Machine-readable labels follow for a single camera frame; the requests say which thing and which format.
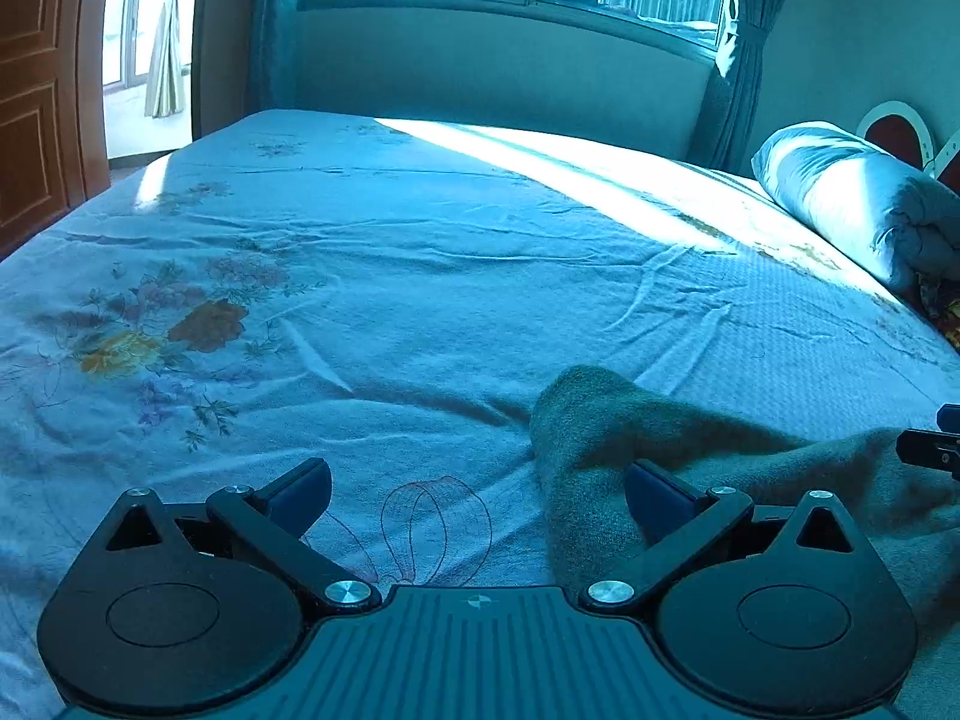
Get rolled striped quilt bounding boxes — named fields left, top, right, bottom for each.
left=751, top=121, right=960, bottom=295

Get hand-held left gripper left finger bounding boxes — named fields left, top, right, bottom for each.
left=101, top=457, right=382, bottom=611

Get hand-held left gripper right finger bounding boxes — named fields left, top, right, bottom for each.
left=579, top=459, right=863, bottom=612

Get balcony window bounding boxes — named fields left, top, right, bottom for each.
left=102, top=0, right=162, bottom=95

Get bed with floral sheet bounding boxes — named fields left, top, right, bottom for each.
left=0, top=108, right=960, bottom=720

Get dark teal curtain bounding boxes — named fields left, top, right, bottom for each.
left=249, top=0, right=325, bottom=115
left=703, top=0, right=805, bottom=175

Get brown wooden door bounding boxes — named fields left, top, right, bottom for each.
left=0, top=0, right=115, bottom=260

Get red and white headboard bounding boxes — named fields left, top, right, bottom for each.
left=856, top=100, right=960, bottom=194

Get pale tied doorway curtain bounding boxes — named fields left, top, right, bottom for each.
left=144, top=0, right=197, bottom=119

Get grey-green pants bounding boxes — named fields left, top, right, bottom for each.
left=529, top=365, right=960, bottom=720

